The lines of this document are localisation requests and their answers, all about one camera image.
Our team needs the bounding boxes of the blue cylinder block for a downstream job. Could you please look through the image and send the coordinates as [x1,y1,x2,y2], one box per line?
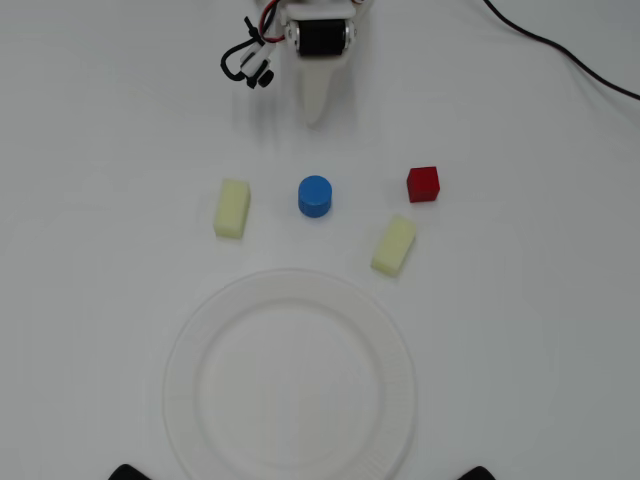
[297,174,335,220]

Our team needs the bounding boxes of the small white black wrist camera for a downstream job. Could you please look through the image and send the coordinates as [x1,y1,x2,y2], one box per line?
[238,41,276,91]

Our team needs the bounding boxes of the red cube block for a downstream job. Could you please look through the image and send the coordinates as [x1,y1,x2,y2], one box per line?
[406,166,442,204]

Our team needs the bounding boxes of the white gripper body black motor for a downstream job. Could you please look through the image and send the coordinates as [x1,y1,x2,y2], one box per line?
[282,0,374,60]

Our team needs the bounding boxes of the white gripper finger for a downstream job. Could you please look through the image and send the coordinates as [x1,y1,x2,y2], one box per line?
[298,54,348,128]

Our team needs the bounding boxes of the black stand foot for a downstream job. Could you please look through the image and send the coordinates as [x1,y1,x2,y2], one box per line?
[459,465,504,480]
[108,463,152,480]

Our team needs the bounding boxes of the white paper plate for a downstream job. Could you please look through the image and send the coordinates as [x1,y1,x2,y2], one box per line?
[162,268,417,480]

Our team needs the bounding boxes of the red white black servo wire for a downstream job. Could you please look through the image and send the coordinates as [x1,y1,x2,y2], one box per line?
[257,0,291,47]

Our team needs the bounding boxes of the thin black power cable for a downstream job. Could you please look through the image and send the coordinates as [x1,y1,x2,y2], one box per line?
[481,0,640,101]

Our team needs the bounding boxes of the pale yellow foam block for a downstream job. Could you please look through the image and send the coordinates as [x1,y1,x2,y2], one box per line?
[370,214,418,279]
[213,178,252,241]

